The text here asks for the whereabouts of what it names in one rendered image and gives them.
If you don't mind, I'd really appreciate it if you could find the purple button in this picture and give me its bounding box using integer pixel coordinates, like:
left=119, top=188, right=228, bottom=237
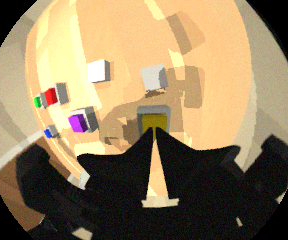
left=68, top=107, right=99, bottom=133

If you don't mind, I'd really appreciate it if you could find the red button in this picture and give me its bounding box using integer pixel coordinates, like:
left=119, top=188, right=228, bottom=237
left=45, top=83, right=69, bottom=107

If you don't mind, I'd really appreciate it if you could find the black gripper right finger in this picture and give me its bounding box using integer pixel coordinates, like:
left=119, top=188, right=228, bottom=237
left=155, top=127, right=241, bottom=200

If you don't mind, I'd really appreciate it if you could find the yellow button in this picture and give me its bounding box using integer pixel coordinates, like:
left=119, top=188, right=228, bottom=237
left=136, top=104, right=171, bottom=137

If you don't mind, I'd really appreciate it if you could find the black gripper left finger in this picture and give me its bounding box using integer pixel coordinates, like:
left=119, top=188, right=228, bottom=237
left=77, top=128, right=153, bottom=200

